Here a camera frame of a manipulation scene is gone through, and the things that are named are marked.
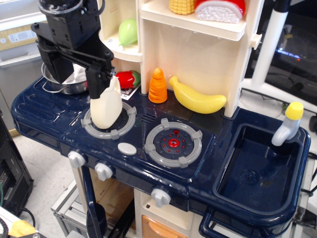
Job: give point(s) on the navy oven door handle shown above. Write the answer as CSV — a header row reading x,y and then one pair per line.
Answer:
x,y
96,216

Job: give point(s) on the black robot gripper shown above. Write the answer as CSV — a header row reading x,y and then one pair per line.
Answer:
x,y
71,36

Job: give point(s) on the cream toy detergent bottle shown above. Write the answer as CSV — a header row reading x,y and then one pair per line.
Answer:
x,y
106,109

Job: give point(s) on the orange toy drawer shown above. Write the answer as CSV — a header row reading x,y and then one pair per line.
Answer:
x,y
152,228

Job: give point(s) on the navy toy sink basin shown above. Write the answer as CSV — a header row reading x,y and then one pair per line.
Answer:
x,y
259,180

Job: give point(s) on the steel toy pot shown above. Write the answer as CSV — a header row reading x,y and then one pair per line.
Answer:
x,y
76,83

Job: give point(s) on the left grey stove knob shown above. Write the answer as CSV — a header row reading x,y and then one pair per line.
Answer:
x,y
76,159

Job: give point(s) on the yellow toy banana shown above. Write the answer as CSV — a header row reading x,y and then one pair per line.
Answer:
x,y
194,100

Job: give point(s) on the navy toy kitchen counter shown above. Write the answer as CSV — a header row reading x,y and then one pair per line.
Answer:
x,y
55,120

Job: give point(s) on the middle grey stove knob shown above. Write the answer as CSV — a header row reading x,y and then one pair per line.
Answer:
x,y
103,171

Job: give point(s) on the right grey stove knob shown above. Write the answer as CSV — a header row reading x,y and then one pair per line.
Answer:
x,y
160,197

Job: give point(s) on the red white toy sushi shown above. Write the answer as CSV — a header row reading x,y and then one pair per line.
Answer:
x,y
226,11

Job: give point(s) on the white stand frame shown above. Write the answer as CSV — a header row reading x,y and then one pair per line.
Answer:
x,y
257,84

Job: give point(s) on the grey toy faucet yellow cap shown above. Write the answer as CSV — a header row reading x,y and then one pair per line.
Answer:
x,y
290,125

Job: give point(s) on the grey stove knob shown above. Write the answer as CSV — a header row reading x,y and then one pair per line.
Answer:
x,y
160,197
103,171
76,159

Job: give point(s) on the grey stove burner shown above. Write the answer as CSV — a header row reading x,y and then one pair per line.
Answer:
x,y
122,125
173,144

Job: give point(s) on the aluminium frame cart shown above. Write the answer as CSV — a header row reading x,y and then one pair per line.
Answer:
x,y
113,195

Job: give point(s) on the green toy pear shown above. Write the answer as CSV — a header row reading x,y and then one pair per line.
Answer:
x,y
127,32

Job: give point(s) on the cream toy kitchen shelf unit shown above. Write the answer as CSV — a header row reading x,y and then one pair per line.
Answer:
x,y
210,57

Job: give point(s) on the red toy chili pepper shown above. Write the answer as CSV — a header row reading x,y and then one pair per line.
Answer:
x,y
129,79

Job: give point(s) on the yellow sponge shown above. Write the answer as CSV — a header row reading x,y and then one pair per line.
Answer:
x,y
21,228

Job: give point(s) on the grey oval button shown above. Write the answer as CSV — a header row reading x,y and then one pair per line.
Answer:
x,y
127,149

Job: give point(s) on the right grey stove burner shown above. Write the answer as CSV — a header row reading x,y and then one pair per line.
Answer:
x,y
173,144

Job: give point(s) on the left grey stove burner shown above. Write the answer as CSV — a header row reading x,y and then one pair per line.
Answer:
x,y
122,125

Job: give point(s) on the black computer case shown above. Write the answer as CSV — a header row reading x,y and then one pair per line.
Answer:
x,y
16,183

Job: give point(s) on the orange toy carrot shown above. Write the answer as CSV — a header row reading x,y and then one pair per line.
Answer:
x,y
158,87

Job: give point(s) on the yellow toy corn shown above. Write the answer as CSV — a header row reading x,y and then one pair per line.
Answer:
x,y
182,7

